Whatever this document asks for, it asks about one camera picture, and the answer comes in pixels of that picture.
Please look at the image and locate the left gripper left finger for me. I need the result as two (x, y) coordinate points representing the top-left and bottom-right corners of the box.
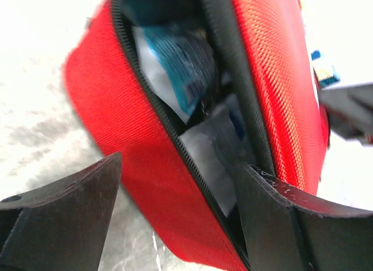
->
(1, 153), (122, 270)

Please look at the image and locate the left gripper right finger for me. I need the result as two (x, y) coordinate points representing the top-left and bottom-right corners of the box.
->
(235, 162), (372, 270)

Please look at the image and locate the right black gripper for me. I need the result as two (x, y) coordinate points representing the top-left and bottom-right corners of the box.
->
(318, 83), (372, 145)

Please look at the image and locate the white gauze packet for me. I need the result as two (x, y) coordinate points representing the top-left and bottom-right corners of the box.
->
(180, 107), (247, 217)

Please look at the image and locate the red black medicine case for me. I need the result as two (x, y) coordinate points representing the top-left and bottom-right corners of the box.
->
(64, 0), (329, 270)

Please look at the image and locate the blue white bandage packet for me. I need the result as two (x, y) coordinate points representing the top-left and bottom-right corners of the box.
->
(132, 23), (217, 123)

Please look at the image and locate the blue toy block stack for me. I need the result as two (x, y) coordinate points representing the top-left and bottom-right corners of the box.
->
(311, 50), (340, 88)

